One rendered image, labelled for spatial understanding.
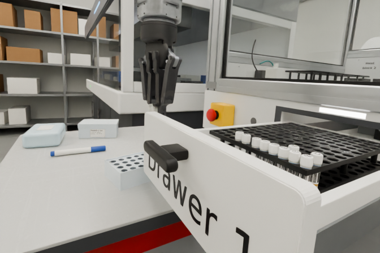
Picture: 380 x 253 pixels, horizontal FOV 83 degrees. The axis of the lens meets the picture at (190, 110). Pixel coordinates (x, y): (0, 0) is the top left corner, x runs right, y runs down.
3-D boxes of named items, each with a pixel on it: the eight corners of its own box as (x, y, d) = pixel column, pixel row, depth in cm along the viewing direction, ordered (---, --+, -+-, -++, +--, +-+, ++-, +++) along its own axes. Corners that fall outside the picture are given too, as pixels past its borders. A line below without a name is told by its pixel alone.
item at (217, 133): (306, 176, 22) (307, 170, 22) (209, 133, 37) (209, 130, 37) (316, 173, 23) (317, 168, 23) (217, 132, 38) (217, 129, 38)
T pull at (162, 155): (167, 175, 20) (168, 161, 20) (142, 150, 26) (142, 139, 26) (200, 169, 22) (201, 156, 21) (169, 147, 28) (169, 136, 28)
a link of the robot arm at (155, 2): (152, -21, 37) (151, 16, 38) (191, -6, 43) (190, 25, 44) (128, -8, 44) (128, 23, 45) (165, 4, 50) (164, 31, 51)
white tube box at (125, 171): (120, 191, 42) (120, 173, 42) (104, 175, 48) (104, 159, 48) (171, 174, 50) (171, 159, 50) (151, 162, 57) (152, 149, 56)
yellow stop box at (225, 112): (220, 129, 65) (222, 105, 64) (207, 123, 71) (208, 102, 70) (233, 127, 68) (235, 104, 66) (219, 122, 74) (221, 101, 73)
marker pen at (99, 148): (50, 157, 57) (50, 152, 57) (51, 155, 58) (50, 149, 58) (106, 151, 63) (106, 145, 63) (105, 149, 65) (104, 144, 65)
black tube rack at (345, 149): (299, 226, 23) (307, 170, 22) (207, 165, 38) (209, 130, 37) (385, 184, 34) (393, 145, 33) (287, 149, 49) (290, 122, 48)
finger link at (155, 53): (167, 53, 46) (171, 52, 45) (167, 105, 47) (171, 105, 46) (151, 51, 44) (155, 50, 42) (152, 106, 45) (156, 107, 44)
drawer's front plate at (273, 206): (283, 354, 14) (306, 194, 12) (143, 171, 38) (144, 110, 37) (300, 339, 14) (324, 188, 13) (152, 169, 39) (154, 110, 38)
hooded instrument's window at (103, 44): (120, 91, 100) (120, -14, 93) (87, 79, 252) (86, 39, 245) (281, 93, 156) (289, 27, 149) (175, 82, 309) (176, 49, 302)
